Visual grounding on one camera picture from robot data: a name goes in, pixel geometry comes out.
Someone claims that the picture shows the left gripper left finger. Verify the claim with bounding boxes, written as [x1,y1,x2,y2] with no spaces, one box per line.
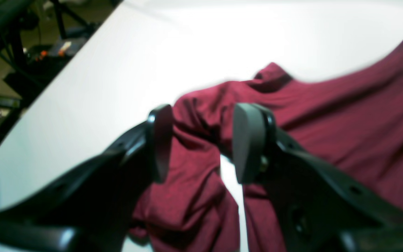
[0,105,173,252]

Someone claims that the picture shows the dark red t-shirt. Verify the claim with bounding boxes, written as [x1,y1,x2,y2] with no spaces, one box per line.
[129,41,403,252]

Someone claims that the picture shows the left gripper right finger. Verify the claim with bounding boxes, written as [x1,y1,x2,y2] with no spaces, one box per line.
[232,103,403,252]

